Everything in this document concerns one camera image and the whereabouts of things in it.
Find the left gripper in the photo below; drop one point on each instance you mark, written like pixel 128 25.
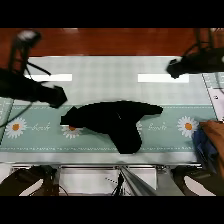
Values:
pixel 57 96

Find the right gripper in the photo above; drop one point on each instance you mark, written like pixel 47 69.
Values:
pixel 176 68

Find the black T-shirt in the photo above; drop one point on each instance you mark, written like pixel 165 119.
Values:
pixel 113 121

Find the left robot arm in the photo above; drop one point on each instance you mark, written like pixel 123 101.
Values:
pixel 20 87

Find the orange-brown garment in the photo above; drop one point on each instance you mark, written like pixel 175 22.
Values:
pixel 215 136

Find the blue garment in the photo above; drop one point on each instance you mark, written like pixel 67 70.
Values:
pixel 203 146

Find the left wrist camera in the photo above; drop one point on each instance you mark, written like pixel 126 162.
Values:
pixel 26 36

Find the silver frame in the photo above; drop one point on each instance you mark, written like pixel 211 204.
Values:
pixel 140 185

